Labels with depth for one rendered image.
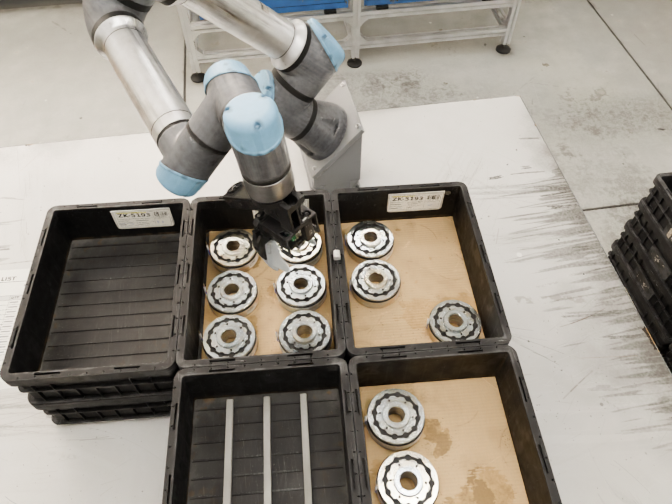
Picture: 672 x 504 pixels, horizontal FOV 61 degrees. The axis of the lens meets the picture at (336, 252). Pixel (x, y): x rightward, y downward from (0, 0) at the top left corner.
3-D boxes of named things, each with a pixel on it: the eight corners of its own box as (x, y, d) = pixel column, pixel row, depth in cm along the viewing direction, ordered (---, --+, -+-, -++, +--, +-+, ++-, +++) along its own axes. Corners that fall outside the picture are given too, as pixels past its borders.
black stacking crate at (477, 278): (331, 224, 132) (330, 191, 123) (455, 216, 134) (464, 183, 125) (346, 382, 109) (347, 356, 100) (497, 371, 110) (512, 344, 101)
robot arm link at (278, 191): (229, 171, 83) (268, 139, 86) (237, 191, 87) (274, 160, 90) (265, 194, 80) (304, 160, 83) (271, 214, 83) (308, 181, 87)
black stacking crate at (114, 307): (70, 240, 130) (50, 208, 120) (200, 232, 131) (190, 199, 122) (28, 407, 106) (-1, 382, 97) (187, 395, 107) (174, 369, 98)
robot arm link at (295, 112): (277, 121, 146) (233, 97, 137) (309, 80, 140) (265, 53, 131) (289, 148, 138) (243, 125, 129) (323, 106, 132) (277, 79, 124)
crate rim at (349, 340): (330, 196, 125) (329, 188, 123) (463, 188, 126) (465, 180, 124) (346, 361, 101) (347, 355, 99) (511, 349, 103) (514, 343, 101)
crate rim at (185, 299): (193, 204, 123) (190, 197, 121) (329, 196, 125) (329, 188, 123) (177, 374, 100) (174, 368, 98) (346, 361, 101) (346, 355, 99)
